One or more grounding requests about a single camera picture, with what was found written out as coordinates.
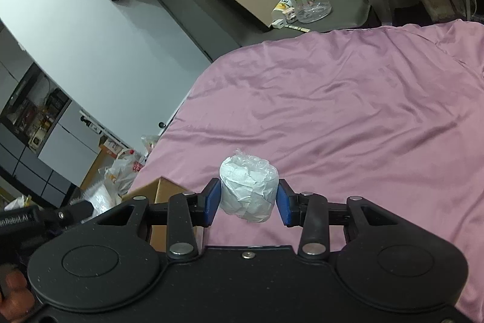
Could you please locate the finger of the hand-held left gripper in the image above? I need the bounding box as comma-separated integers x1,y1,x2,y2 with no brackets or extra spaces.
36,201,95,232

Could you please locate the pink blanket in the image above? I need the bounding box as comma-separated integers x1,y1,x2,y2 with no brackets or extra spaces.
128,19,484,313

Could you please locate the white tissue roll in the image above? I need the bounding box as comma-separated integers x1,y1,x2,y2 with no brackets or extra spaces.
219,149,280,224

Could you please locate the brown cardboard box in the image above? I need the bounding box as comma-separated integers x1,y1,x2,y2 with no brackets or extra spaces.
121,176,205,256

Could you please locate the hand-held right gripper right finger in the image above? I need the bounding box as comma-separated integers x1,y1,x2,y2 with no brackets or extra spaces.
276,179,401,260

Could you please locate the person's left hand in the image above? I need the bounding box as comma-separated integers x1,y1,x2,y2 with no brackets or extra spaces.
0,265,35,315

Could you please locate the white metal rack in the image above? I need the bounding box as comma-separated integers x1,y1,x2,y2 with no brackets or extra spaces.
79,110,130,158

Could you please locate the white plastic bag red print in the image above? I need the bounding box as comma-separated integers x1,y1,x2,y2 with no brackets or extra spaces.
98,148,147,196

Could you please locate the clear plastic bag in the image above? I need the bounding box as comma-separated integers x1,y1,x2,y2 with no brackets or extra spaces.
141,134,161,157

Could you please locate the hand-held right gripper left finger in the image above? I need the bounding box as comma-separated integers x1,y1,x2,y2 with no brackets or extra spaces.
93,177,221,263

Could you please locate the grey nightstand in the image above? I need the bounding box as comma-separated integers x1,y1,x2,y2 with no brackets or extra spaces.
166,0,372,63

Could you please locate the grey white storage cabinet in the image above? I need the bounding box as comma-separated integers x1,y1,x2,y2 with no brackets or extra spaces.
0,20,103,209

